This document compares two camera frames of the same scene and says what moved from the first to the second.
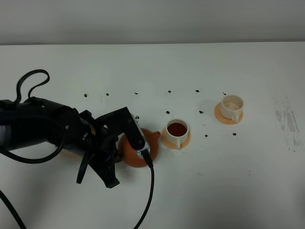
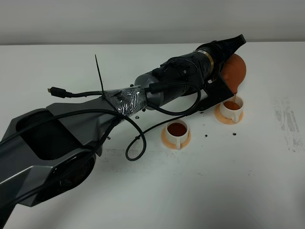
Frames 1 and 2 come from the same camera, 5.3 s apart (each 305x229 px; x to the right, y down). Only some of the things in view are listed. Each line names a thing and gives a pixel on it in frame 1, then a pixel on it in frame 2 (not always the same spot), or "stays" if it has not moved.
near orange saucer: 168,144 stays
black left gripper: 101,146 → 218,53
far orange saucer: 223,119 stays
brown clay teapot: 128,155 → 234,71
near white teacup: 177,131 stays
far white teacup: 231,107 stays
